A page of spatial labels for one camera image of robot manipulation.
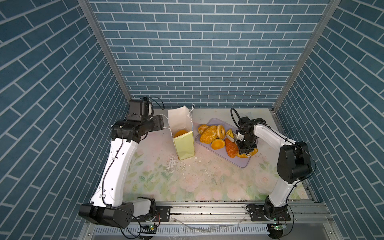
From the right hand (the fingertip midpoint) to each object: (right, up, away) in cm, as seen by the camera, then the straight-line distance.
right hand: (241, 150), depth 89 cm
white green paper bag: (-37, +17, +7) cm, 42 cm away
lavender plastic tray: (+2, -8, +3) cm, 8 cm away
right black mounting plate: (+4, -28, -15) cm, 33 cm away
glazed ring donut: (-11, +11, +12) cm, 20 cm away
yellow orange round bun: (-13, +3, +7) cm, 15 cm away
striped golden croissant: (+5, +2, -8) cm, 10 cm away
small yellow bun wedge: (-5, +10, +10) cm, 15 cm away
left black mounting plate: (-44, -29, -16) cm, 55 cm away
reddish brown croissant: (-5, +1, +5) cm, 7 cm away
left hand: (-46, +18, -18) cm, 52 cm away
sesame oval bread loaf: (-19, +9, +7) cm, 22 cm away
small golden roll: (-24, +13, +13) cm, 30 cm away
